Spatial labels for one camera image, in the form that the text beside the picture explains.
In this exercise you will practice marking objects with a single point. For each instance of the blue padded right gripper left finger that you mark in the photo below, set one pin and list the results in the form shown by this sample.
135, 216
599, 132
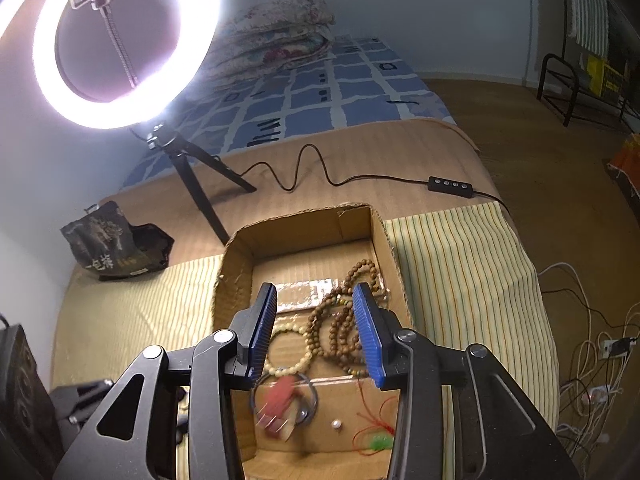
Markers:
132, 434

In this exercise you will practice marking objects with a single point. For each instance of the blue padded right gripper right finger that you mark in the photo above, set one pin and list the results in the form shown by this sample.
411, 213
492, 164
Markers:
498, 432

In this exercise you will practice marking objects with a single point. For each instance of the black metal bangle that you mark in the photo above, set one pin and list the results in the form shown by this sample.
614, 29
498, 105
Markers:
307, 407

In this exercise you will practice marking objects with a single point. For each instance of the brown cardboard box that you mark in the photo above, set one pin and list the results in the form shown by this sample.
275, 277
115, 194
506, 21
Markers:
314, 259

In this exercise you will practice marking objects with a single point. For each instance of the yellow striped cloth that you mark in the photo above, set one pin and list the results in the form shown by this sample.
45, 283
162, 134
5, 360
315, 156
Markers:
467, 279

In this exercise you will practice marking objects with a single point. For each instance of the black snack bag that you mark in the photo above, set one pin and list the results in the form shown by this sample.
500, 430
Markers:
108, 246

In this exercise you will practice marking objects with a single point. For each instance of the orange cloth covered item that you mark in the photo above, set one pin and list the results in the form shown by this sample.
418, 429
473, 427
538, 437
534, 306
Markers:
624, 167

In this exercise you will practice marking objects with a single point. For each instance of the black clothes rack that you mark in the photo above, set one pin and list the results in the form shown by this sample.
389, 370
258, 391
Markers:
563, 80

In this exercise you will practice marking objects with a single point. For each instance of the yellow box on rack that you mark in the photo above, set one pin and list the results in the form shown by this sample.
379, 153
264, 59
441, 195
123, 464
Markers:
604, 82

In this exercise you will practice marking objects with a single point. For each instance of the blue checkered bed sheet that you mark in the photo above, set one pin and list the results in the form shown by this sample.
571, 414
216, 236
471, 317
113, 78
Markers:
360, 80

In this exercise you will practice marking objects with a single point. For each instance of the folded floral quilt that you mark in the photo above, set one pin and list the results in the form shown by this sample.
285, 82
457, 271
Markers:
266, 38

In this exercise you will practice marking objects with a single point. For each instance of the white knitted hanging cloth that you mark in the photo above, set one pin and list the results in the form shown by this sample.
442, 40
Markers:
589, 25

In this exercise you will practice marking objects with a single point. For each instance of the inline cable remote control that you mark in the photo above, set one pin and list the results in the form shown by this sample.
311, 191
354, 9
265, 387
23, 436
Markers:
452, 187

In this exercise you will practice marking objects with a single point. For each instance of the white ring light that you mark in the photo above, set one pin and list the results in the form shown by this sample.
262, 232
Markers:
78, 70

